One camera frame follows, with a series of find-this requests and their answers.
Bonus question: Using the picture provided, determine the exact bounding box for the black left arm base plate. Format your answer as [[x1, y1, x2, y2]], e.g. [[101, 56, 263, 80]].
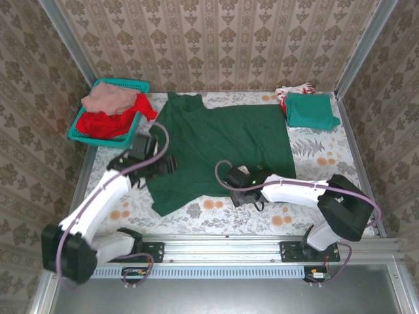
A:
[[107, 241, 165, 264]]

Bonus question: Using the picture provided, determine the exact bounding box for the floral table cloth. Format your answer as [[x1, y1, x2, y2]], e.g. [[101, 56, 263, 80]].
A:
[[74, 92, 377, 236]]

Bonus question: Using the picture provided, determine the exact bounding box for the teal plastic basket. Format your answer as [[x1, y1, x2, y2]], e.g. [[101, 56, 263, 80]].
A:
[[67, 77, 151, 150]]

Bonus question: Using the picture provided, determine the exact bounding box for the grey metal sheet panel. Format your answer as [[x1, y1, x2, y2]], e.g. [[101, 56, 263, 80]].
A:
[[48, 277, 405, 314]]

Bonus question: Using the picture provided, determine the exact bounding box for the dark green t-shirt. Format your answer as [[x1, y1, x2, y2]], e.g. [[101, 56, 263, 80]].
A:
[[143, 91, 297, 217]]

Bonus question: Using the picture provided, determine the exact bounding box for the red and white patterned t-shirt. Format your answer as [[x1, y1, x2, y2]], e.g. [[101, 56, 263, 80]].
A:
[[274, 81, 317, 120]]

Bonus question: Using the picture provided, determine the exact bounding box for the long aluminium mounting rail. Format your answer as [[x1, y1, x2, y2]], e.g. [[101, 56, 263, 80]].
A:
[[94, 234, 402, 264]]

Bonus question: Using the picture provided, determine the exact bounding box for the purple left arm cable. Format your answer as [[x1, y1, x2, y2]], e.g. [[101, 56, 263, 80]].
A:
[[55, 121, 170, 289]]

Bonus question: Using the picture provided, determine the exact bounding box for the aluminium frame post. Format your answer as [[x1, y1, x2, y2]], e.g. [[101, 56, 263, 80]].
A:
[[334, 0, 399, 99], [38, 0, 108, 102]]

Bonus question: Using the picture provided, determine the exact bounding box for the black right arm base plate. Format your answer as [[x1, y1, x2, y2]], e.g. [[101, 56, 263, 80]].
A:
[[280, 241, 341, 263]]

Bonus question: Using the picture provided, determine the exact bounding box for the small connector circuit board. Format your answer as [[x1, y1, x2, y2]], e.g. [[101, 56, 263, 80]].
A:
[[121, 266, 147, 284], [303, 265, 330, 283]]

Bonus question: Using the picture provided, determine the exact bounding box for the pink t-shirt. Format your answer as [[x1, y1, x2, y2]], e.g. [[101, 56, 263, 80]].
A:
[[81, 81, 140, 116]]

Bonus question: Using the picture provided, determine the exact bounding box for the grey slotted cable duct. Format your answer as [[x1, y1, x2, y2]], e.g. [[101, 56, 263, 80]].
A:
[[90, 265, 305, 279]]

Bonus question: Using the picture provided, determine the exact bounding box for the aluminium table side rail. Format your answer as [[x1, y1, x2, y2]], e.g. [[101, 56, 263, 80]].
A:
[[333, 93, 388, 238], [67, 145, 99, 230]]

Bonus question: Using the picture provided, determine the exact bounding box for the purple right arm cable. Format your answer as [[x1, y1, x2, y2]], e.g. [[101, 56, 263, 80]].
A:
[[214, 159, 383, 288]]

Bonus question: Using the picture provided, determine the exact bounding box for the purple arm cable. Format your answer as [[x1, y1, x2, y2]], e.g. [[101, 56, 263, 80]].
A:
[[214, 159, 383, 288], [55, 121, 170, 289]]

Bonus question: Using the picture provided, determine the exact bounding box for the folded teal green t-shirt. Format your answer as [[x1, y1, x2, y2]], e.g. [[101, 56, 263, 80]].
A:
[[283, 92, 342, 129]]

